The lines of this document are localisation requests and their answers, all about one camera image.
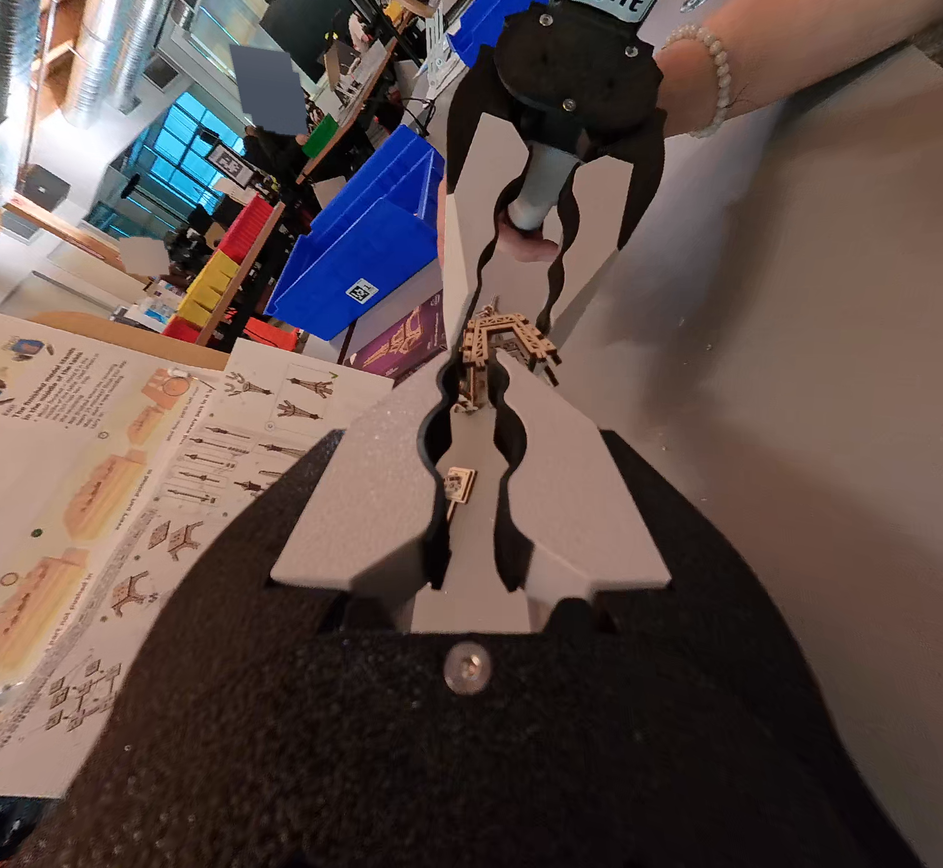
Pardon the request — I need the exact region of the large blue plastic bin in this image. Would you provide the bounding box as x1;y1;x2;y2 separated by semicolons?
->
264;124;446;342

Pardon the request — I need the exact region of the shelf with red yellow bins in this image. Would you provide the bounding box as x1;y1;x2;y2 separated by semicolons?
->
161;194;296;350

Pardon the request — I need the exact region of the white plastic part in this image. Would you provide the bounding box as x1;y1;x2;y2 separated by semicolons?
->
420;6;472;99

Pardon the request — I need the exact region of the cluttered wooden workbench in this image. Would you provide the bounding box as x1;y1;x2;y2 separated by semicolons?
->
295;36;402;184

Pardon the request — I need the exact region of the grey speaker box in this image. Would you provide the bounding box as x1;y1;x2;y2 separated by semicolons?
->
18;163;72;210

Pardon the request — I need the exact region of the wooden tower model section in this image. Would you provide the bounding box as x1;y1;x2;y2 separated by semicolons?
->
458;301;562;414

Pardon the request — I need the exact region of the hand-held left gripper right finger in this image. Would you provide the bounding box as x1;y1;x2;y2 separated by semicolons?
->
492;350;673;632

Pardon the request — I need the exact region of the person's right forearm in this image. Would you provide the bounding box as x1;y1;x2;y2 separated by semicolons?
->
654;0;943;140

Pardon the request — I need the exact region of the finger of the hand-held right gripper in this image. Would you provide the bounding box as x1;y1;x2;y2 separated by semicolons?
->
536;155;636;346
442;111;535;351

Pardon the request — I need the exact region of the purple model kit box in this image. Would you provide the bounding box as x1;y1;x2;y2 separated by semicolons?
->
342;290;448;377

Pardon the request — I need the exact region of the small wooden model part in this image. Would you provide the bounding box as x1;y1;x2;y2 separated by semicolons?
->
444;465;477;519

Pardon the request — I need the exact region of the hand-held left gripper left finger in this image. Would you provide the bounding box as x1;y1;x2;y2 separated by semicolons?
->
270;354;454;635

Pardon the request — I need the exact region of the tower diagram instruction sheet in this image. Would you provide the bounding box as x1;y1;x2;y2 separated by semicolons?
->
0;340;395;800

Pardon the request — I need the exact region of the black monitor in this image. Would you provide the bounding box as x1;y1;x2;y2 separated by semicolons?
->
258;0;362;84

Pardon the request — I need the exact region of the white pearl bracelet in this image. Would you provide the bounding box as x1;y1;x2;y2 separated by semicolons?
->
659;23;732;140

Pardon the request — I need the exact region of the white fiducial marker sign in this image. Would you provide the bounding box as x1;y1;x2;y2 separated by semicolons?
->
210;142;255;184

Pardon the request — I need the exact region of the orange bin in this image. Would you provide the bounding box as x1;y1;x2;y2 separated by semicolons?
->
243;316;303;352

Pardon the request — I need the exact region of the person's right hand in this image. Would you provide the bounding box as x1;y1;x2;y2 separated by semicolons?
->
497;209;561;264

